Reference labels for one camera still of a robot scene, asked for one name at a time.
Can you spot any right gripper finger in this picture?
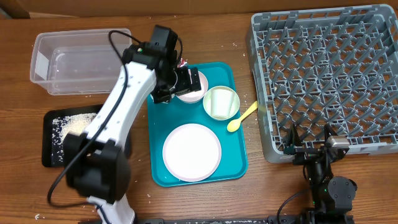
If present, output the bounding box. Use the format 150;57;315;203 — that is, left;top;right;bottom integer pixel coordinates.
286;124;302;149
324;124;337;146

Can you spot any red foil snack wrapper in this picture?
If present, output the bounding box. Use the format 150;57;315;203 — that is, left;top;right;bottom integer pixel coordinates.
177;59;187;68

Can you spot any large white plate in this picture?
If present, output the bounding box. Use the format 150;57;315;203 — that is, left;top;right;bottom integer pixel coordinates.
162;123;222;182

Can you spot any small white cup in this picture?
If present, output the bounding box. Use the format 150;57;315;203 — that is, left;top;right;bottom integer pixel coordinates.
211;88;234;119

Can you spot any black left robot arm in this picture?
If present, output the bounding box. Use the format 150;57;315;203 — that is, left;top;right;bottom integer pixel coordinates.
54;25;201;223

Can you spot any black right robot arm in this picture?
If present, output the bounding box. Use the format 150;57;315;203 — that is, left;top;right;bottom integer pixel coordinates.
276;124;358;223

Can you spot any grey dishwasher rack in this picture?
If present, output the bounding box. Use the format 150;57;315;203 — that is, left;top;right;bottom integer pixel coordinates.
246;4;397;163

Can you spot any medium white plate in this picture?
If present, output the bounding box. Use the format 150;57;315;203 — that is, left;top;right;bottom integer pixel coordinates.
177;72;208;104

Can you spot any pale green saucer plate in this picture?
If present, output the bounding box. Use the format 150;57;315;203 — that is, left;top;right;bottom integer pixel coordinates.
203;86;240;121

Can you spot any yellow plastic spoon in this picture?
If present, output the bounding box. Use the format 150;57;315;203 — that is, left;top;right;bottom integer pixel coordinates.
227;101;258;133

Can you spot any pile of rice grains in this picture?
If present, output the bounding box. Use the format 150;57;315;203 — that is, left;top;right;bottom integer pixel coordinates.
51;113;96;167

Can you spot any clear plastic bin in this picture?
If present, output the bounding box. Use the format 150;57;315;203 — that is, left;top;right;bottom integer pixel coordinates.
30;29;121;95

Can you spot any black plastic tray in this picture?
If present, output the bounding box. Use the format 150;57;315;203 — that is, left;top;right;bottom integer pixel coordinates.
42;105;103;167

